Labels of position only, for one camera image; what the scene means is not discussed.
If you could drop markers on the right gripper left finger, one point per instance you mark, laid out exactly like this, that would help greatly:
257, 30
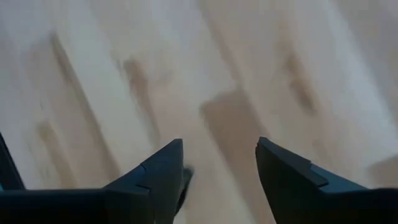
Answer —
124, 205

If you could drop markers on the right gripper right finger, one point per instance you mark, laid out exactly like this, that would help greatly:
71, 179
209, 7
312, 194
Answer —
311, 202

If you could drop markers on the black aluminium table frame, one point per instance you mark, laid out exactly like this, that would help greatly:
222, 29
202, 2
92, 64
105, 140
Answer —
9, 174

